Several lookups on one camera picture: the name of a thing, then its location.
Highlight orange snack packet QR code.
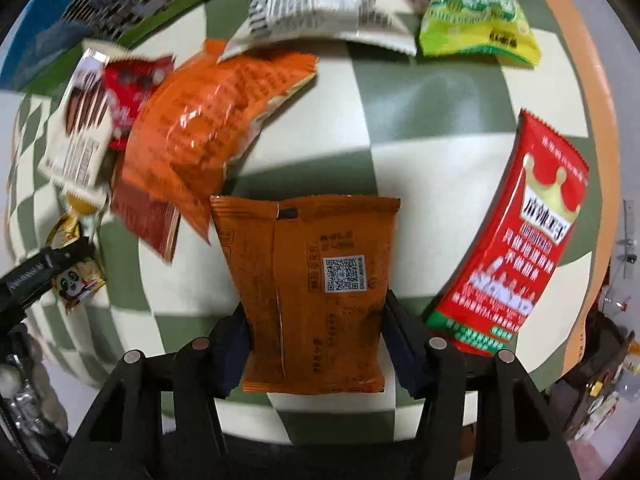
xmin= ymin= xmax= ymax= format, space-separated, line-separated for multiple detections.
xmin=209 ymin=195 xmax=400 ymax=396

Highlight white printed snack packet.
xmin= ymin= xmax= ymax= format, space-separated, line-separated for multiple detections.
xmin=220 ymin=0 xmax=418 ymax=61

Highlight green yellow candy bag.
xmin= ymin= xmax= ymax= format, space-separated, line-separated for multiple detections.
xmin=412 ymin=0 xmax=541 ymax=68

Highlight small red triangular packet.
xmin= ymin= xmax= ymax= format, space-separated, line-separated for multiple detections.
xmin=102 ymin=55 xmax=175 ymax=152

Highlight dark red snack packet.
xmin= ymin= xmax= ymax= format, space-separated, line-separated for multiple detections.
xmin=111 ymin=153 xmax=180 ymax=263

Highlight white chocolate stick packet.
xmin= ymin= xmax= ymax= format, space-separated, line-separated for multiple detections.
xmin=38 ymin=40 xmax=128 ymax=208

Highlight crumpled orange snack packet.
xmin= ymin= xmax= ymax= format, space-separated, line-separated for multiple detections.
xmin=122 ymin=39 xmax=318 ymax=238

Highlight red crown spicy snack packet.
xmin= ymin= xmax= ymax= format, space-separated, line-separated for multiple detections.
xmin=425 ymin=110 xmax=589 ymax=356

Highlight cardboard box with blue print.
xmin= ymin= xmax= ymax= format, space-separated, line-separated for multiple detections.
xmin=1 ymin=0 xmax=204 ymax=91

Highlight gold panda candy packet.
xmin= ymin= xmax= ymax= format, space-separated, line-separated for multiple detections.
xmin=46 ymin=192 xmax=105 ymax=313

